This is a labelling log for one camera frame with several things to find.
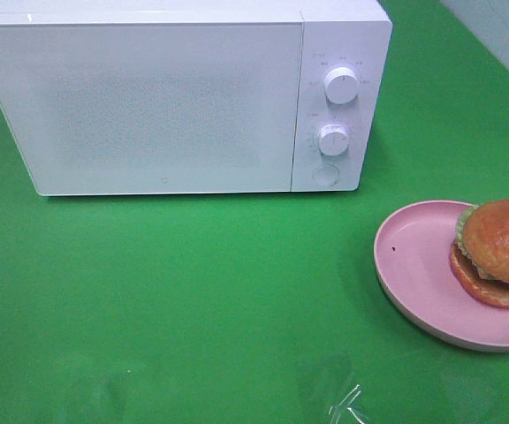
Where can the round door release button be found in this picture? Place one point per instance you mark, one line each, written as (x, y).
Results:
(326, 175)

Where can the white timer knob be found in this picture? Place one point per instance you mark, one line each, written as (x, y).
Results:
(333, 140)

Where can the pink round plate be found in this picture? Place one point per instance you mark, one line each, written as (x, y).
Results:
(411, 254)

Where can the white microwave door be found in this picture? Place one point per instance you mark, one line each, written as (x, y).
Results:
(152, 109)

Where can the burger with lettuce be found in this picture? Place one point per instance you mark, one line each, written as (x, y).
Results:
(479, 254)

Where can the upper white power knob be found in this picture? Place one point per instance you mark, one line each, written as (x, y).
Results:
(341, 85)

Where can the white microwave oven body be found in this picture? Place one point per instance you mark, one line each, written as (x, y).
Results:
(334, 33)

